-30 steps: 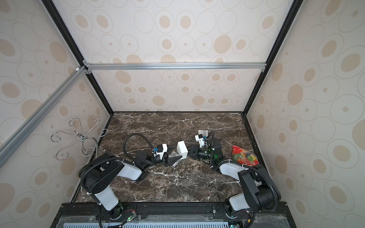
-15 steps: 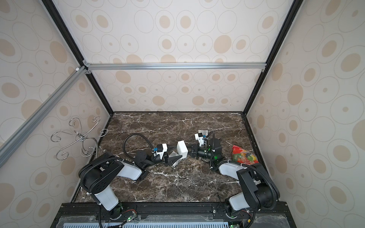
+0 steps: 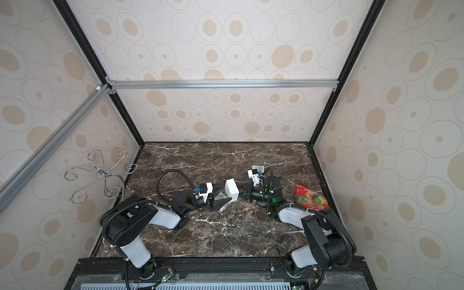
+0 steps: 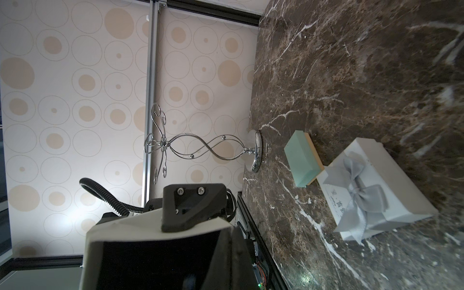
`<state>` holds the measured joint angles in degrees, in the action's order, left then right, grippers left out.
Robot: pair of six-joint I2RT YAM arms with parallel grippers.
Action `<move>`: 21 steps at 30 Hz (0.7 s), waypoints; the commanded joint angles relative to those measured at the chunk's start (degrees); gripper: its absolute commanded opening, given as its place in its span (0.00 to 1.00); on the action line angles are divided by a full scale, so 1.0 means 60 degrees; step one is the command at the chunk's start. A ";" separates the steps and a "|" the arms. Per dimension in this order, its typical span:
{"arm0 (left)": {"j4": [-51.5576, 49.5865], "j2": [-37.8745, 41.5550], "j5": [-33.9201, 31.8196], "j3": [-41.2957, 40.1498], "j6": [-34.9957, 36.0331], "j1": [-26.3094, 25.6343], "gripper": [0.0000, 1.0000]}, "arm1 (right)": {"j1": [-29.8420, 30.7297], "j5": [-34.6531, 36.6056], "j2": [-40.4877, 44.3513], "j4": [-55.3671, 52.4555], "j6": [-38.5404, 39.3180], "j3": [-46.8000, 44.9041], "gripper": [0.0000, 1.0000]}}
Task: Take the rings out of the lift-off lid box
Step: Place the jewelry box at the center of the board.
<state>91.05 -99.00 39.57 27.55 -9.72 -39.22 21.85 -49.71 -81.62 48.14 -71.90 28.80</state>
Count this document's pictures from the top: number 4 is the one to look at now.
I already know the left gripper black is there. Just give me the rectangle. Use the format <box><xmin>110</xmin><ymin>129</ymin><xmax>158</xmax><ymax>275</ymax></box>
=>
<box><xmin>97</xmin><ymin>184</ymin><xmax>237</xmax><ymax>233</ymax></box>

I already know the white lift-off box base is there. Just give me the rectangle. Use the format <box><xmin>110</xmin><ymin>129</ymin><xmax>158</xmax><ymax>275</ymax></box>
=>
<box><xmin>80</xmin><ymin>209</ymin><xmax>259</xmax><ymax>290</ymax></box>

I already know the mint green box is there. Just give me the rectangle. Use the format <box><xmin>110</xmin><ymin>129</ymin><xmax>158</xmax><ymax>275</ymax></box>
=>
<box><xmin>284</xmin><ymin>130</ymin><xmax>325</xmax><ymax>188</ymax></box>

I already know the white gift box grey bow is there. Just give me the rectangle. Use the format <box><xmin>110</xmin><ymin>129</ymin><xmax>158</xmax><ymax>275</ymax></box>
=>
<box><xmin>317</xmin><ymin>138</ymin><xmax>438</xmax><ymax>244</ymax></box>

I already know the black corrugated cable left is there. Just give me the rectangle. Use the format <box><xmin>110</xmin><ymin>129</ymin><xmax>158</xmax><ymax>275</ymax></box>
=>
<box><xmin>79</xmin><ymin>177</ymin><xmax>146</xmax><ymax>218</ymax></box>

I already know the silver wire jewelry stand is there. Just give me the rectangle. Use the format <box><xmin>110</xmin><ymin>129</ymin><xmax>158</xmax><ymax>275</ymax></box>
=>
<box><xmin>144</xmin><ymin>103</ymin><xmax>263</xmax><ymax>184</ymax></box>

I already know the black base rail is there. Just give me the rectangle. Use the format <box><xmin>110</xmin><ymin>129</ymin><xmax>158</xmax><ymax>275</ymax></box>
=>
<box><xmin>236</xmin><ymin>192</ymin><xmax>289</xmax><ymax>290</ymax></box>

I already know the diagonal aluminium rail left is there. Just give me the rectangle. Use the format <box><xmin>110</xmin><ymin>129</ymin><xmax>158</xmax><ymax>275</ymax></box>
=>
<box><xmin>142</xmin><ymin>1</ymin><xmax>160</xmax><ymax>206</ymax></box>

